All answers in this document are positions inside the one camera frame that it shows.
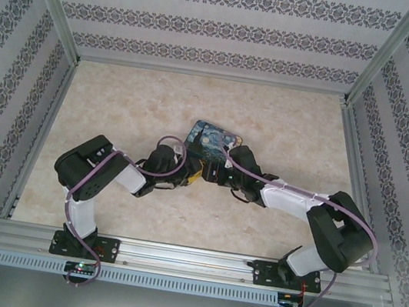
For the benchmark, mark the aluminium side rail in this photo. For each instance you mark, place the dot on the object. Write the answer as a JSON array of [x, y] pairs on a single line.
[[59, 99], [353, 146]]

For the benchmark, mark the starry night print tin box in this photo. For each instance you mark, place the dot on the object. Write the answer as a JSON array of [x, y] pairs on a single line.
[[207, 138]]

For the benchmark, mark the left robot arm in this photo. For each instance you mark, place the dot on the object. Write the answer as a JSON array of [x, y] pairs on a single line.
[[81, 216]]

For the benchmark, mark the small circuit board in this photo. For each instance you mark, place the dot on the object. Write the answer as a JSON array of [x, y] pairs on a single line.
[[81, 268], [290, 297]]

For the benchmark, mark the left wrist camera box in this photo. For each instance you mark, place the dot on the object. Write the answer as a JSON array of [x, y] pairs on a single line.
[[179, 153]]

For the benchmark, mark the aluminium mounting rail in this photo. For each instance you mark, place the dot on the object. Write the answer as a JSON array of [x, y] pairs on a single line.
[[187, 260]]

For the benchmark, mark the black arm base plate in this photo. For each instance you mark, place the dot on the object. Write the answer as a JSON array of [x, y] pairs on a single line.
[[267, 274], [111, 249]]

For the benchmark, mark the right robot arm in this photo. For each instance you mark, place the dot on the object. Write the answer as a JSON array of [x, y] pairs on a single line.
[[286, 199]]

